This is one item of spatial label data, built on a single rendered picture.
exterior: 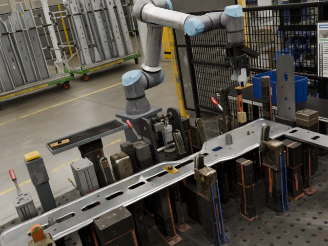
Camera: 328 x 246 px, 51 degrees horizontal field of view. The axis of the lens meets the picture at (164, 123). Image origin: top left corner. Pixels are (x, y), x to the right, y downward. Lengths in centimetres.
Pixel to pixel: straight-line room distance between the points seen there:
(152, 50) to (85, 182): 85
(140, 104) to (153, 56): 28
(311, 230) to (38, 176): 119
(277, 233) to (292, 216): 13
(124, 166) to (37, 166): 38
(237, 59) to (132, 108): 70
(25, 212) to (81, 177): 25
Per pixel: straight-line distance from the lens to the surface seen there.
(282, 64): 184
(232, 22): 155
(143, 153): 160
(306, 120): 180
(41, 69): 865
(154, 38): 192
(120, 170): 152
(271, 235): 159
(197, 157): 137
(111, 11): 955
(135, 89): 194
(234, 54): 157
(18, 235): 139
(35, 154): 159
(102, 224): 122
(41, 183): 164
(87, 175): 147
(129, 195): 139
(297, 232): 160
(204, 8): 416
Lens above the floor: 172
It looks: 20 degrees down
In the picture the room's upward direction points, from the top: 10 degrees counter-clockwise
